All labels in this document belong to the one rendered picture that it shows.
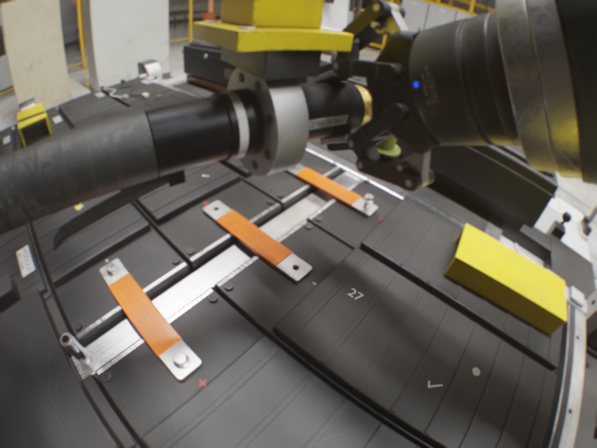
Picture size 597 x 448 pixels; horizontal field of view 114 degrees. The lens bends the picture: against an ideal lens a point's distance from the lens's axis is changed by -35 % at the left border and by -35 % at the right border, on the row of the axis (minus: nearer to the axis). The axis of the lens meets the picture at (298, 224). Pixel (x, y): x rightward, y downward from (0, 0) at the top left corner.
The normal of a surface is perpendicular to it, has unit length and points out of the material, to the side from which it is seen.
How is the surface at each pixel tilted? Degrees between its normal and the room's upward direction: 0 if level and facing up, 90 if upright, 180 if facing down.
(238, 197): 0
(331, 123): 90
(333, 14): 90
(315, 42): 90
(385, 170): 90
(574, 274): 0
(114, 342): 0
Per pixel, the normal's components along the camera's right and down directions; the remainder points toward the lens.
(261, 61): -0.82, 0.32
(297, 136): 0.57, 0.55
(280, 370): 0.11, -0.74
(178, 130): 0.53, 0.08
